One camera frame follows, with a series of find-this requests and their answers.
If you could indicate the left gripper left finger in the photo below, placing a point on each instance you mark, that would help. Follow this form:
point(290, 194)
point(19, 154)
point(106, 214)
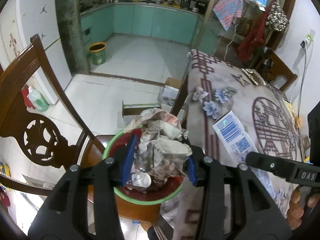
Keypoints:
point(63, 214)

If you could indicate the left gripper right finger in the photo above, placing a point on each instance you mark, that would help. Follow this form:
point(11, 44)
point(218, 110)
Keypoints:
point(235, 203)

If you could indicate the floral paper cup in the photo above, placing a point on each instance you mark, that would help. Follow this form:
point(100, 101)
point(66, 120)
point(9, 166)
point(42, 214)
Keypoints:
point(140, 179)

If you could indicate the blue white milk carton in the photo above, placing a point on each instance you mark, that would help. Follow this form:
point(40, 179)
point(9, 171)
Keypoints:
point(234, 137)

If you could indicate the newspaper ball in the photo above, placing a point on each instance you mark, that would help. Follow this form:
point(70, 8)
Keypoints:
point(162, 149)

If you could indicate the green yellow trash bin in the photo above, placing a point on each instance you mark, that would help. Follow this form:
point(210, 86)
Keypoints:
point(98, 53)

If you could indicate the teal kitchen cabinets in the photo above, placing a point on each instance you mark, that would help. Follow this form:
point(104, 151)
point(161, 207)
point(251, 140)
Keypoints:
point(146, 20)

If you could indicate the person right hand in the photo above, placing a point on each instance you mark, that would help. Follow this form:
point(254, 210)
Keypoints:
point(295, 211)

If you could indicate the orange mesh plastic bag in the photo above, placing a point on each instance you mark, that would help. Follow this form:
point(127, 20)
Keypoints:
point(298, 122)

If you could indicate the red green plastic basin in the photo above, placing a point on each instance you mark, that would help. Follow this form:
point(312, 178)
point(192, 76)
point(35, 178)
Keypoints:
point(142, 189)

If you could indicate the wooden chair left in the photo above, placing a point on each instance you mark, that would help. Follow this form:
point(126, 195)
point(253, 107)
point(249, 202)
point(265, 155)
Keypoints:
point(37, 136)

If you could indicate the wooden chair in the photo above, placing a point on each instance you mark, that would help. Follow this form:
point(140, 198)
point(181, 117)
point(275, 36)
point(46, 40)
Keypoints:
point(37, 136)
point(270, 67)

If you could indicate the open cardboard box floor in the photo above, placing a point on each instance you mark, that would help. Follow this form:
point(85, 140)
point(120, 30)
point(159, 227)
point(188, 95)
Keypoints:
point(131, 111)

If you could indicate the dark snack packet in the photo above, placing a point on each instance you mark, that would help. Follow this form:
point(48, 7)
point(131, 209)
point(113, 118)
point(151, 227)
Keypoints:
point(254, 76)

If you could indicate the green detergent bottle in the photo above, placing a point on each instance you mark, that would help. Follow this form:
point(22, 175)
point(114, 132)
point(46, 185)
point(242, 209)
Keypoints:
point(37, 100)

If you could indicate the wooden chair far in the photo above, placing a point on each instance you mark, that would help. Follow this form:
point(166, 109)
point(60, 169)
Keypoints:
point(270, 67)

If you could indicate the floral tablecloth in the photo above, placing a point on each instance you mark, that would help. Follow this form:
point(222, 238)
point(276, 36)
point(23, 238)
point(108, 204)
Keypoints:
point(214, 89)

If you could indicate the red fire extinguisher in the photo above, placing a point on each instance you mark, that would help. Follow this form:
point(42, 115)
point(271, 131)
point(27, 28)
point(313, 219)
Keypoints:
point(25, 93)

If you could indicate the red hanging garment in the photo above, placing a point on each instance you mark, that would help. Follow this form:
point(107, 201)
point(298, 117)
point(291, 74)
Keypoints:
point(256, 37)

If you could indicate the patterned hanging bag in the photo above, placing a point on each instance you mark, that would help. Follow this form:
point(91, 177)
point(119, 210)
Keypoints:
point(276, 19)

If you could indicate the plaid hanging towel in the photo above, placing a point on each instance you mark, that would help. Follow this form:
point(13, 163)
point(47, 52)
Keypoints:
point(227, 11)

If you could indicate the wall power adapter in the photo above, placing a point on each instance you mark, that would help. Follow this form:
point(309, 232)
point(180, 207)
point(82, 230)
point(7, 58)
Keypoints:
point(306, 41)

